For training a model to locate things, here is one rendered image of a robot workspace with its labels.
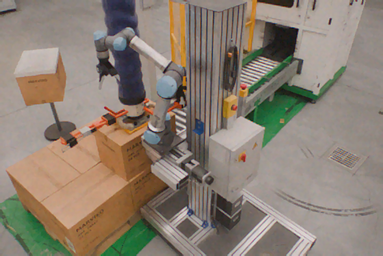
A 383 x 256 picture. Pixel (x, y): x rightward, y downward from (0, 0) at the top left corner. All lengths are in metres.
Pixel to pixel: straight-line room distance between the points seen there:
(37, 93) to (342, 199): 3.39
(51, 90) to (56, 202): 1.46
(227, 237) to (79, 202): 1.24
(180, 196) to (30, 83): 2.00
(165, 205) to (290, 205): 1.24
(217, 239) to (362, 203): 1.59
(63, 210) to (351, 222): 2.57
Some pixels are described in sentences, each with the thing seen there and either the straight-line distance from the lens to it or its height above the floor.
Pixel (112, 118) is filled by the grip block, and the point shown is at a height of 1.10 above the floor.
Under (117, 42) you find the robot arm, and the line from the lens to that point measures 1.93.
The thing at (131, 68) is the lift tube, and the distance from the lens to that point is 2.44.
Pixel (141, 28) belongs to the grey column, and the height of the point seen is 1.23.
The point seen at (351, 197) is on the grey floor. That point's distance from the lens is 3.72.
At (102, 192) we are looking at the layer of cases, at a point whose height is 0.54.
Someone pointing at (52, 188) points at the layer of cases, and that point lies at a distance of 2.95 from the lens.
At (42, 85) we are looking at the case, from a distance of 3.82.
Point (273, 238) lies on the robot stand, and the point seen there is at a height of 0.21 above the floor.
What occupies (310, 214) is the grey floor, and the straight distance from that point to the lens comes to 3.41.
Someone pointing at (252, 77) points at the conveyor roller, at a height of 0.54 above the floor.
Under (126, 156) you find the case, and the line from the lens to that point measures 2.64.
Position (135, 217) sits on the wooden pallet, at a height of 0.08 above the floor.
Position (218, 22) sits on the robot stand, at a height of 1.97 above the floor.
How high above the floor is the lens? 2.54
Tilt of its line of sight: 36 degrees down
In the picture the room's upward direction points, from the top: 1 degrees counter-clockwise
